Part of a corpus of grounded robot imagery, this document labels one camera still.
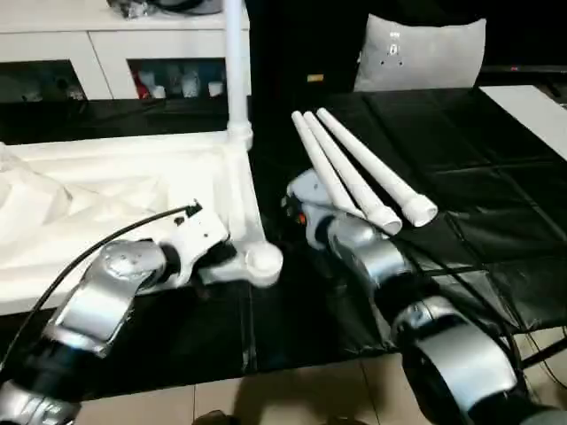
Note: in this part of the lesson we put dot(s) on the red bottle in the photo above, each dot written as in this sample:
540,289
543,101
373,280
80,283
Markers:
142,86

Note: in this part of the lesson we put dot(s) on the printed glass jar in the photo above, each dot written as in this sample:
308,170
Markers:
175,83
190,84

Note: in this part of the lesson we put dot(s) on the grey cushion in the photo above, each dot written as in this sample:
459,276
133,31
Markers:
421,53

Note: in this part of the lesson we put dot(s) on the small white cup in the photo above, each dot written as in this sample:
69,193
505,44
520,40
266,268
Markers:
215,88
158,91

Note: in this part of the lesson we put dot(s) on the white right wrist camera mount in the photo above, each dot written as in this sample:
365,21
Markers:
310,186

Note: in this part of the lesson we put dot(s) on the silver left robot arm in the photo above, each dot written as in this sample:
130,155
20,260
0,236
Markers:
111,283

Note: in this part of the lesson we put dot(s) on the white sideboard with glass doors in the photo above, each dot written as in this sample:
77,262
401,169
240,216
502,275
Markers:
111,40

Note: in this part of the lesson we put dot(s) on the black stand leg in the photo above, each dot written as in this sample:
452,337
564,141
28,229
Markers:
545,347

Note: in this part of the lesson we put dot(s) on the black work mat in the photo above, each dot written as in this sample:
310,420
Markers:
443,141

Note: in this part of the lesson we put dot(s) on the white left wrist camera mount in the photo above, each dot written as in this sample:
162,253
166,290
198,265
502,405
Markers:
199,230

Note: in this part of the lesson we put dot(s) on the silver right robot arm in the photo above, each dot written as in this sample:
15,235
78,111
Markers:
385,265

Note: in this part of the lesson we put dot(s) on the dark round helmet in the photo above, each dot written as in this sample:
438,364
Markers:
186,4

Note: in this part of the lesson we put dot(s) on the white plastic table leg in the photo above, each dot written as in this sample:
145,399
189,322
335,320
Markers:
354,177
381,168
237,66
319,159

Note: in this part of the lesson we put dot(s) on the white plastic table top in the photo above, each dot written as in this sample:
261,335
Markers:
111,177

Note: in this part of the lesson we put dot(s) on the black cabinet with gold label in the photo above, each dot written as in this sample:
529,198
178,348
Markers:
301,44

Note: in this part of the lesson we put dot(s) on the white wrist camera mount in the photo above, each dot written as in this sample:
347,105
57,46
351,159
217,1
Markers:
310,186
199,230

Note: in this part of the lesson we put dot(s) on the grey crumpled cloth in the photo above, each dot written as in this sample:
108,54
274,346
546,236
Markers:
126,10

